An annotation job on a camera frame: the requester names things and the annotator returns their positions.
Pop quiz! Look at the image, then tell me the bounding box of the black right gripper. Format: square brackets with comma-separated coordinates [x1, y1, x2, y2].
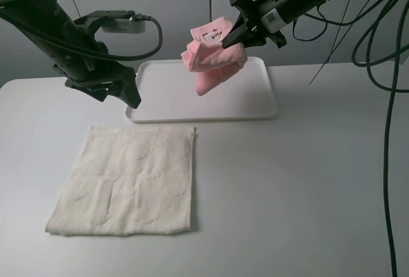
[222, 0, 287, 49]

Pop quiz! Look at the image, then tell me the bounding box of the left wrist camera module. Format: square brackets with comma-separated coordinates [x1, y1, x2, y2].
[101, 13, 146, 34]

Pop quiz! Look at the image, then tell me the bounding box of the cream white towel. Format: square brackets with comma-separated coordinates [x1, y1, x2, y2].
[45, 126, 196, 236]

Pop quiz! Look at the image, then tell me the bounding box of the pink towel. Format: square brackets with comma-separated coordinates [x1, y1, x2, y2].
[181, 17, 247, 96]

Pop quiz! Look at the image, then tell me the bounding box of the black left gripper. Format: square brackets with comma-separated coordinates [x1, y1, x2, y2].
[53, 10, 141, 109]

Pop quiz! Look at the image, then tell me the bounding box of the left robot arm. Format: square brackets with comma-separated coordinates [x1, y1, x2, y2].
[1, 0, 141, 107]

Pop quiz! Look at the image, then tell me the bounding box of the white rectangular plastic tray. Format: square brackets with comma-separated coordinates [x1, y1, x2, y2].
[125, 57, 278, 123]

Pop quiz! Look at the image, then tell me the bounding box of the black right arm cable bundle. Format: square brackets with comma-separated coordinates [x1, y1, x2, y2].
[292, 0, 409, 277]

